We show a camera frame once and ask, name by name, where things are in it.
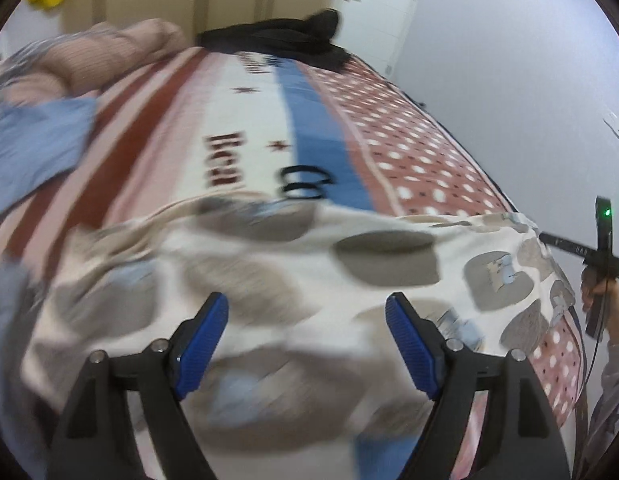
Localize white grey patterned pants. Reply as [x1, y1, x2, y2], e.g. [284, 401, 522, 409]
[22, 196, 582, 453]

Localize grey patterned sleeve forearm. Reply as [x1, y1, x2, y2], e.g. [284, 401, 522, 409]
[576, 342, 619, 479]

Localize black clothing pile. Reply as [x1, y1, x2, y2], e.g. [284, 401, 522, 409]
[196, 9, 352, 73]

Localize right hand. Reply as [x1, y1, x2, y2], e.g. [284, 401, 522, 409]
[578, 271, 619, 346]

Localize grey folded garment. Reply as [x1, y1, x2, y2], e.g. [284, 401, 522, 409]
[0, 259, 46, 470]

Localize light blue folded garment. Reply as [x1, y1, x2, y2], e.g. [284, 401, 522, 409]
[0, 98, 98, 214]

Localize striped dotted bed blanket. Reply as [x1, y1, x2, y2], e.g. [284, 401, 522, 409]
[0, 45, 586, 480]

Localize white door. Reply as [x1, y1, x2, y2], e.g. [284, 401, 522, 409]
[332, 0, 418, 77]

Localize black cable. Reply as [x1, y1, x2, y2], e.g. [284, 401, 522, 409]
[574, 278, 612, 461]

